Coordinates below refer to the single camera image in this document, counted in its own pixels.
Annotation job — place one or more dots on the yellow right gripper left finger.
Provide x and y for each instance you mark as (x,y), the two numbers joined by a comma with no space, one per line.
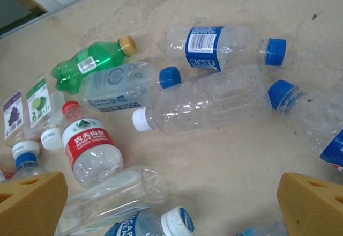
(29,209)

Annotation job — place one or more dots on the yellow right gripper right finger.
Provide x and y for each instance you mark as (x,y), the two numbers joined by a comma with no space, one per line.
(313,209)

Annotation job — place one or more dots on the clear bottle pink flower label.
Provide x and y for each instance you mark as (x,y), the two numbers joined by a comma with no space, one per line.
(25,161)

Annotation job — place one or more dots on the light blue label bottle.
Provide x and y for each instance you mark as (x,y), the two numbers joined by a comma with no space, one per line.
(262,230)

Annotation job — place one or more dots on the clear bottle red label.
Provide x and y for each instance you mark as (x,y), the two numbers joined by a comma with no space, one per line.
(88,144)

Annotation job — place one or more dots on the dark blue label bottle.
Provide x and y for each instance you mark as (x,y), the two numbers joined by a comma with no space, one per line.
(316,118)

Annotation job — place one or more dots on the small bottle purple grape label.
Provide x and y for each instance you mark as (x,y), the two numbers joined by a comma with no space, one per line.
(12,115)

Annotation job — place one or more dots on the small bottle green lime label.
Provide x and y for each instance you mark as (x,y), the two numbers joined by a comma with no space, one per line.
(37,102)

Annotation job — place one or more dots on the blue label bottle white cap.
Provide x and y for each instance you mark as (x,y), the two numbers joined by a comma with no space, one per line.
(150,225)

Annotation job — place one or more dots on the clear unlabelled bottle white cap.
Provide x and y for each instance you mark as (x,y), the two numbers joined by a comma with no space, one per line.
(203,104)

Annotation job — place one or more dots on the clear bottle pale blue label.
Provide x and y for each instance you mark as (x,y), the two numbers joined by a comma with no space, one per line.
(120,85)

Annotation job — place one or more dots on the green bottle yellow cap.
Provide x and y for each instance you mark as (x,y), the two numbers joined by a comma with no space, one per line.
(88,59)

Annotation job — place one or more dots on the clear bottle blue barcode label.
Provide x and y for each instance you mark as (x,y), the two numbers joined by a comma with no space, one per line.
(203,45)

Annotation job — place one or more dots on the aluminium table edge rail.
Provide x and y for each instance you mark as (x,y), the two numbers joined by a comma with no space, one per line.
(26,21)

